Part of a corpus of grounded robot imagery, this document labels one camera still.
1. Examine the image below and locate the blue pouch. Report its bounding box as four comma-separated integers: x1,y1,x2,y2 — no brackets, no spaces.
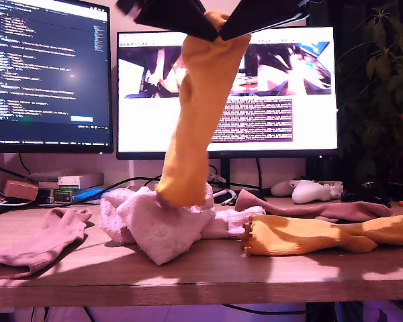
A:
72,187,108,204

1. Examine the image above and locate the small white crumpled object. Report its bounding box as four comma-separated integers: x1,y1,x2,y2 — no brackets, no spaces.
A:
328,182,344,199

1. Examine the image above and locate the white screen monitor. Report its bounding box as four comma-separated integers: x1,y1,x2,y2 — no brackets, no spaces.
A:
116,26,340,161

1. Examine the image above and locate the stack of green boxes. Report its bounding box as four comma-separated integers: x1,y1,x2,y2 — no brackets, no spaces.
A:
38,189,73,205

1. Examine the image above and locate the long black cable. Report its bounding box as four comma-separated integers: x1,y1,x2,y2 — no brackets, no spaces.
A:
36,163,219,207

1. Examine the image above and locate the white green small box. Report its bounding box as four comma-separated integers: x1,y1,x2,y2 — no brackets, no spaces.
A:
57,176,81,191

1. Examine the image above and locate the mauve sock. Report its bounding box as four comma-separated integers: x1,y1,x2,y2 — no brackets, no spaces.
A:
234,189,394,223
0,207,93,280

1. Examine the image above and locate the beige game controller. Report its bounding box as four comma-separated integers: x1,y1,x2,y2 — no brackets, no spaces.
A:
270,180,296,198

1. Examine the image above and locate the black monitor cable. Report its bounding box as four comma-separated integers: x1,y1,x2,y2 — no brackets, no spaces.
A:
255,158,266,199

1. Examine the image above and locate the orange frilled sock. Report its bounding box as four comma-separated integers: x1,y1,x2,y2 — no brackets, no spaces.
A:
240,214,403,258
155,9,252,207

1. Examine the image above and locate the black wallet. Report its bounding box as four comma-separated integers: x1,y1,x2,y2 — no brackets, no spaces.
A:
341,189,392,206

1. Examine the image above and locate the black flat device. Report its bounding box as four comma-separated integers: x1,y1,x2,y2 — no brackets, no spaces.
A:
0,197,33,216

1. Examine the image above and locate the black cable under table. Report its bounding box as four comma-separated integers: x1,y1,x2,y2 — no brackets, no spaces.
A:
221,303,308,317

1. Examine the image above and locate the white cable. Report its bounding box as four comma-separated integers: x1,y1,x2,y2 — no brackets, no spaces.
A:
214,188,238,206

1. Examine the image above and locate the green houseplant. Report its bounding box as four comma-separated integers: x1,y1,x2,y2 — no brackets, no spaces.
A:
335,1,403,202

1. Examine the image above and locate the dark code screen monitor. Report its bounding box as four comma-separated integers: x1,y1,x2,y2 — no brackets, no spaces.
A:
0,0,114,155

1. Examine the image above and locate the thin black cable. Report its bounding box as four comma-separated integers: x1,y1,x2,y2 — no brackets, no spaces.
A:
18,153,32,175

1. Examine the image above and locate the white game controller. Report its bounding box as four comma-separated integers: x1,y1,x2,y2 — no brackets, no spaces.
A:
290,179,333,205

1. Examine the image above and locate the black monitor stand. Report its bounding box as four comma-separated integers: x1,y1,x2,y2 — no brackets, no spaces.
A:
214,158,269,205

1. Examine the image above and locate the white terry sock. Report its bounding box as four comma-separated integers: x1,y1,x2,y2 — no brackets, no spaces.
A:
116,187,217,266
99,186,266,244

